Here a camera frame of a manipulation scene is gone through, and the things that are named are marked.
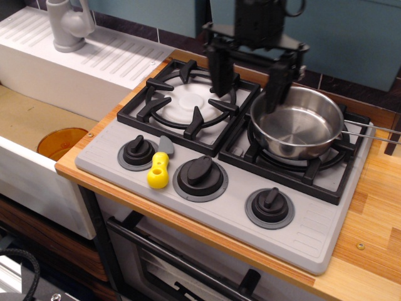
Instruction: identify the toy oven door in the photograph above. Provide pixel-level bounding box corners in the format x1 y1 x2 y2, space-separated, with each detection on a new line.
103 211 319 300

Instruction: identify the black middle stove knob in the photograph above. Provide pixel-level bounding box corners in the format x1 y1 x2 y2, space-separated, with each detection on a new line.
173 156 229 203

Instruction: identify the black stove knob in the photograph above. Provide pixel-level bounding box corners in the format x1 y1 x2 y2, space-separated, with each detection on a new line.
245 187 295 230
117 135 158 172
173 156 229 203

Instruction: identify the stainless steel saucepan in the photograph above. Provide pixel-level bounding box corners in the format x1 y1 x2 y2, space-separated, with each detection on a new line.
250 87 400 161

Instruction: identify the black braided cable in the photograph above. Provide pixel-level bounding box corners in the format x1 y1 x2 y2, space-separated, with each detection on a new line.
0 248 41 301

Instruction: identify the black oven door handle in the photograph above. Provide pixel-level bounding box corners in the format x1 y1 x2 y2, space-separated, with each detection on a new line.
107 217 260 300

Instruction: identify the yellow handled grey spatula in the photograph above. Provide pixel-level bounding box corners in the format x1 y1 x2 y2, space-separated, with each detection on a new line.
147 135 174 189

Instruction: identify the black right stove knob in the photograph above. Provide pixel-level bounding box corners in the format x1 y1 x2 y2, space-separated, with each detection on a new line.
245 187 295 230

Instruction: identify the white toy sink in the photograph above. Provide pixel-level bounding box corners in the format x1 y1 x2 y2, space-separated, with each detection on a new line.
1 7 172 240

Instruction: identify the orange plastic plate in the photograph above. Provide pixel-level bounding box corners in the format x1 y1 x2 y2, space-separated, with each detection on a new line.
37 127 88 161

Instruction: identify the black left burner grate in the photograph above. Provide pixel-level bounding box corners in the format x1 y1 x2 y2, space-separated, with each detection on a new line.
117 60 261 157

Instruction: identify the black burner grate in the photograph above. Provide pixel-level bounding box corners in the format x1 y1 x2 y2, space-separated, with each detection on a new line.
117 60 261 157
219 97 372 205

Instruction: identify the grey toy faucet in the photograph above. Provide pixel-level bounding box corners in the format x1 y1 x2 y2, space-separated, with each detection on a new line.
46 0 95 53

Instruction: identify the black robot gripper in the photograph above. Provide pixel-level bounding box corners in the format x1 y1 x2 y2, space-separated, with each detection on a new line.
204 1 309 114

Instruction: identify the black right burner grate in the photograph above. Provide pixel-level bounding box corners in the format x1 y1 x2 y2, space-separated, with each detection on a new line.
219 97 372 205

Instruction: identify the black left stove knob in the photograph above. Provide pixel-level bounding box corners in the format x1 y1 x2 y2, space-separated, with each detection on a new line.
117 135 158 172

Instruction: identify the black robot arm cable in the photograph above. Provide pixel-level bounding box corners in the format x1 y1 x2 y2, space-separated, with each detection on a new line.
283 0 307 18

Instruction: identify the grey toy stove top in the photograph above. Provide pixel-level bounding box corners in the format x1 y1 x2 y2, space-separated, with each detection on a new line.
75 60 374 274

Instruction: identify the teal backsplash panel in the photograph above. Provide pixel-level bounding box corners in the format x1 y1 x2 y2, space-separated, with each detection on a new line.
88 1 400 92

